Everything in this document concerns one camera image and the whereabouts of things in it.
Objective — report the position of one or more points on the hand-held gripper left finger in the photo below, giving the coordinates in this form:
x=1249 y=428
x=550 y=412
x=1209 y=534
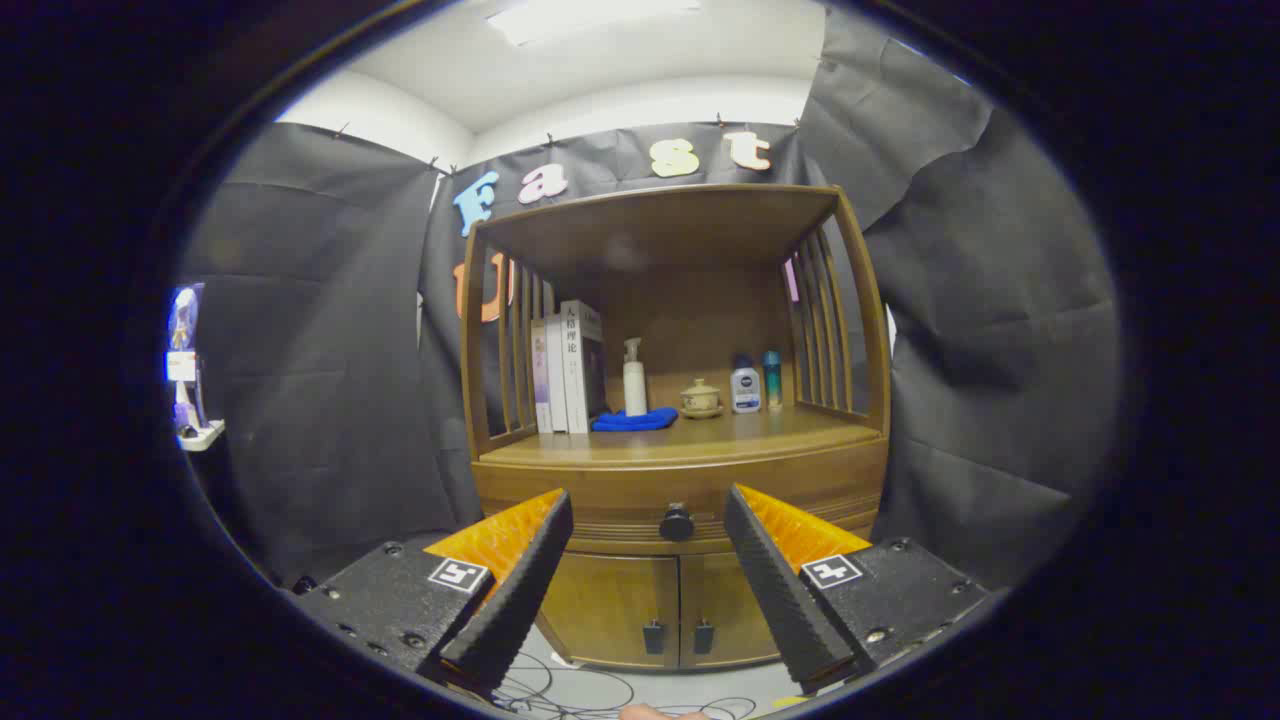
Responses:
x=520 y=590

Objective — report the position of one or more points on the white pump bottle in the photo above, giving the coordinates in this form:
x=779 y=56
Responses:
x=635 y=390

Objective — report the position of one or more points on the white bottle with blue cap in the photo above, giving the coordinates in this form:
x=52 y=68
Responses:
x=745 y=392

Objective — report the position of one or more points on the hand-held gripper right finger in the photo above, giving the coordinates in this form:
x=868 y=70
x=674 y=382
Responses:
x=775 y=590

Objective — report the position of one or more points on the white book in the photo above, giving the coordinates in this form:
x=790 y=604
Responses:
x=557 y=375

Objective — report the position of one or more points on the wooden cabinet door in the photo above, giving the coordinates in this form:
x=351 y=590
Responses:
x=610 y=600
x=720 y=600

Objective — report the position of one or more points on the wooden drawer with black knob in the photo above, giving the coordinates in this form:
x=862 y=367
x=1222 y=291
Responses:
x=620 y=495

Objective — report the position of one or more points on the blue cloth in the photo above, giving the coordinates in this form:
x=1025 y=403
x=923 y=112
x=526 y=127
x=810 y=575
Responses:
x=635 y=420

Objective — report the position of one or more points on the teal bottle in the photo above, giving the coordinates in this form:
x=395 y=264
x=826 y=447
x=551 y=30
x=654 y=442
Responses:
x=773 y=385

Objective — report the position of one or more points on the wooden cabinet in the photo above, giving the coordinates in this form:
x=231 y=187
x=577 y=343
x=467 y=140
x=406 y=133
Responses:
x=700 y=300

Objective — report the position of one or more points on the thin pale purple book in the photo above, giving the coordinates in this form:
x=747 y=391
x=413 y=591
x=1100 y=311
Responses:
x=540 y=380

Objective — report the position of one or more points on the ceramic lidded cup with saucer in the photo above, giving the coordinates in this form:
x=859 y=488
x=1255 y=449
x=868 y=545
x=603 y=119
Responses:
x=700 y=398

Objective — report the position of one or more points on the wooden countertop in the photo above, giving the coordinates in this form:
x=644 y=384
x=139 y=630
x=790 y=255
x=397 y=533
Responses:
x=740 y=430

